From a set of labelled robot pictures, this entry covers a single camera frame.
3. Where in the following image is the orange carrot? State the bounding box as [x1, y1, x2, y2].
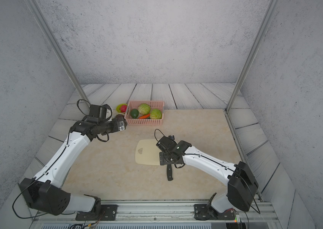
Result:
[139, 114, 150, 119]

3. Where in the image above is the dark green avocado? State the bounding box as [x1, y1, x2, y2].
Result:
[130, 109, 139, 119]

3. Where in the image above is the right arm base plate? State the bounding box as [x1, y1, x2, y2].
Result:
[194, 204, 236, 221]

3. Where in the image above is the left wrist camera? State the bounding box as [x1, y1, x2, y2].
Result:
[89, 104, 112, 120]

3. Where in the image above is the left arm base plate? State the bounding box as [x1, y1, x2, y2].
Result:
[75, 205, 118, 221]

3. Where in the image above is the pink plastic basket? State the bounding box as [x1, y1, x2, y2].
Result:
[125, 101, 165, 126]

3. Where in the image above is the yellow green bowl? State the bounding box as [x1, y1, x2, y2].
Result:
[116, 104, 128, 113]

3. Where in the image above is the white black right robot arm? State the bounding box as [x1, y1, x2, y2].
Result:
[156, 137, 259, 213]

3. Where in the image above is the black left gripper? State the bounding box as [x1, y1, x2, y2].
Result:
[98, 116, 128, 135]

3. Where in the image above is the aluminium frame post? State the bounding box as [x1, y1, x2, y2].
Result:
[25, 0, 89, 102]
[225, 0, 279, 114]

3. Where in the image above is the black handled kitchen knife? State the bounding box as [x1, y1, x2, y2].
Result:
[167, 164, 173, 181]

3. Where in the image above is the green cabbage left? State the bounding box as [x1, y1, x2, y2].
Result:
[138, 103, 151, 116]

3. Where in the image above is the left aluminium frame post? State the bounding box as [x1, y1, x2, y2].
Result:
[25, 0, 89, 102]

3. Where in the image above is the green cabbage right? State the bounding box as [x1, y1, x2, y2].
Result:
[150, 109, 162, 119]

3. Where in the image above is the cream plastic cutting board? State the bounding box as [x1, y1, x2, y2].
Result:
[135, 139, 161, 166]

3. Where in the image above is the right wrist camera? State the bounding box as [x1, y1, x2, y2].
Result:
[156, 135, 177, 153]

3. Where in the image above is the red apple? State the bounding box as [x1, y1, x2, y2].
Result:
[120, 105, 128, 113]

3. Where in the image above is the green cabbage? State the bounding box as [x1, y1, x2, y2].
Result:
[150, 109, 162, 119]
[138, 103, 151, 116]

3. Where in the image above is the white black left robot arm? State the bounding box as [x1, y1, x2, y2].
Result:
[19, 114, 127, 220]

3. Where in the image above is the right aluminium frame post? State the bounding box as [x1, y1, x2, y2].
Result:
[225, 0, 279, 114]

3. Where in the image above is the aluminium mounting rail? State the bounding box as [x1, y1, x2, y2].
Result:
[31, 200, 281, 229]

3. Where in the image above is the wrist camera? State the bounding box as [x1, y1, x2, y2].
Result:
[89, 104, 112, 120]
[156, 135, 177, 153]

